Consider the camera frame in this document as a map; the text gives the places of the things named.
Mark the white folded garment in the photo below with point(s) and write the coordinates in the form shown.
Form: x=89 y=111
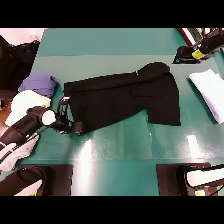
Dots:
x=210 y=91

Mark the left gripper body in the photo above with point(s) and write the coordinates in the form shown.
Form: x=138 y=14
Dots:
x=62 y=124

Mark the black garment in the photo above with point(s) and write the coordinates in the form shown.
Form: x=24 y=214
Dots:
x=15 y=65

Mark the black mounting plate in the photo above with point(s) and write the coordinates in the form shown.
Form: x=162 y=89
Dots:
x=166 y=180
x=60 y=180

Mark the cream garment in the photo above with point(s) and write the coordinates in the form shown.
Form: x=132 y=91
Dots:
x=25 y=103

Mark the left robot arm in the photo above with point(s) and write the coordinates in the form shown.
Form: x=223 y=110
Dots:
x=23 y=128

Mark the black T-shirt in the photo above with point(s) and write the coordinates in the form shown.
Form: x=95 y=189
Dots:
x=126 y=96

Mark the purple garment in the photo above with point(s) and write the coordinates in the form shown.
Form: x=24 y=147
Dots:
x=38 y=84

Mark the light grey garment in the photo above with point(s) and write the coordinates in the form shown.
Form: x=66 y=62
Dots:
x=15 y=155

